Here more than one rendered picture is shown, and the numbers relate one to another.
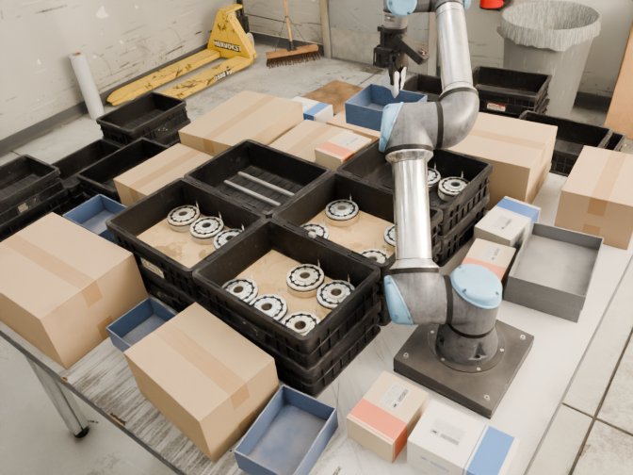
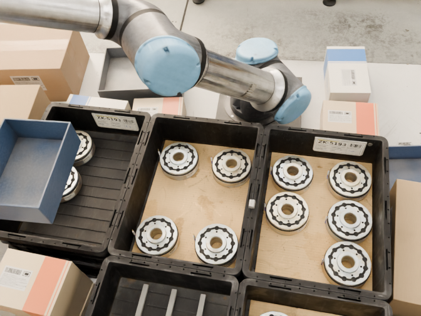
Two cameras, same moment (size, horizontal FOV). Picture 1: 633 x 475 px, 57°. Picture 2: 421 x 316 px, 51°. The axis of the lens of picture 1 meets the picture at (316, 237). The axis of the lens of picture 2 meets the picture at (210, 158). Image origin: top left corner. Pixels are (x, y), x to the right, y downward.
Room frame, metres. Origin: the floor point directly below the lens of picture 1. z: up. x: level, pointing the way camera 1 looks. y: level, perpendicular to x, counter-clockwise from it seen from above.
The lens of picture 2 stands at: (1.51, 0.38, 1.83)
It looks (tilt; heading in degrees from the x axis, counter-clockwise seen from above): 57 degrees down; 244
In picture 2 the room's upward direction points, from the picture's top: 9 degrees counter-clockwise
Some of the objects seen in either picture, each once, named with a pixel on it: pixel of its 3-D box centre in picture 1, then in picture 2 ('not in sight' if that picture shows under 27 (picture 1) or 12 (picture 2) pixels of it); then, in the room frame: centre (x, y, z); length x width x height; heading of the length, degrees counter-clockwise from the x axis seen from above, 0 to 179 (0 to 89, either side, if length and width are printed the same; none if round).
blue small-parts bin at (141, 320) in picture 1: (152, 335); not in sight; (1.13, 0.48, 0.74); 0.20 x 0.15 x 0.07; 46
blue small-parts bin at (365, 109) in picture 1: (385, 108); (27, 168); (1.62, -0.25, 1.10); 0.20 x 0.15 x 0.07; 50
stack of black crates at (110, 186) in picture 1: (141, 203); not in sight; (2.38, 0.82, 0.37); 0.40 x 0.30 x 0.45; 139
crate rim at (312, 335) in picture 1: (284, 274); (319, 203); (1.12, 0.09, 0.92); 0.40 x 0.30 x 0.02; 46
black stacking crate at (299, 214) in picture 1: (356, 231); (193, 196); (1.33, -0.12, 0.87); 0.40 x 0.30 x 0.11; 46
